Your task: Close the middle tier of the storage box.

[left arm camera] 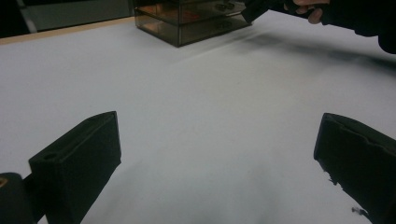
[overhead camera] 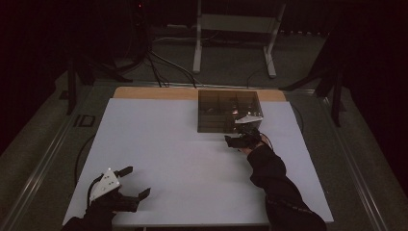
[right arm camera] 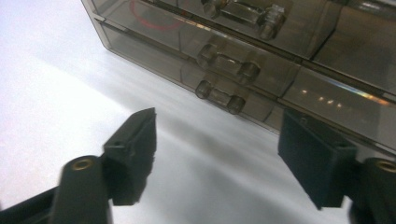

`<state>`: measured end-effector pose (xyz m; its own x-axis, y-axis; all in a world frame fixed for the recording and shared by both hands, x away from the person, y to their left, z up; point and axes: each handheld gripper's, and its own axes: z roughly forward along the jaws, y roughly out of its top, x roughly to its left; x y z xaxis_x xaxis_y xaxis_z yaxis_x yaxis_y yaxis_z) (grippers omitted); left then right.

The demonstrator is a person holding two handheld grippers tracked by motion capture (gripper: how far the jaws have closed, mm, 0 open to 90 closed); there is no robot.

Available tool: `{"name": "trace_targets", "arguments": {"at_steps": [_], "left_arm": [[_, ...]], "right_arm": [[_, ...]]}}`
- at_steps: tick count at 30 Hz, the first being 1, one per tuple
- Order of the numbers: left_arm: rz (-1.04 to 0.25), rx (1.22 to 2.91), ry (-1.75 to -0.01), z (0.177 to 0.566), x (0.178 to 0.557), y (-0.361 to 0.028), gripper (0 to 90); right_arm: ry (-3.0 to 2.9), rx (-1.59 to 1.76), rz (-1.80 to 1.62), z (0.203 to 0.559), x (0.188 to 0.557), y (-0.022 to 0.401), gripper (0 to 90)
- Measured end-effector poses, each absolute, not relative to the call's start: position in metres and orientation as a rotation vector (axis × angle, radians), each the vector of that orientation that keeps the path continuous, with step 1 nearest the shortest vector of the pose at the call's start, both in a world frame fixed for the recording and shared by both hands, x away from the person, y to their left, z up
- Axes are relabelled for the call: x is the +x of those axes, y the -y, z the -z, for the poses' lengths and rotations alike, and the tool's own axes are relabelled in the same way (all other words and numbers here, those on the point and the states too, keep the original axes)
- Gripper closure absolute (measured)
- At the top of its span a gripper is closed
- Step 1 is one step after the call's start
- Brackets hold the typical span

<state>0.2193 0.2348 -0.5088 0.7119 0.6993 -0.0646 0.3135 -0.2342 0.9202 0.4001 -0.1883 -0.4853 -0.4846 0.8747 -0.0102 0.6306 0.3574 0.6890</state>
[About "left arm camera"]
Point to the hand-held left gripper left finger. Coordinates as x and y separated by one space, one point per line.
77 168

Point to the smoky transparent drawer organizer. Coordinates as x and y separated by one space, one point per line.
193 21

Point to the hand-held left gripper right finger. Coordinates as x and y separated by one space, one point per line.
361 161

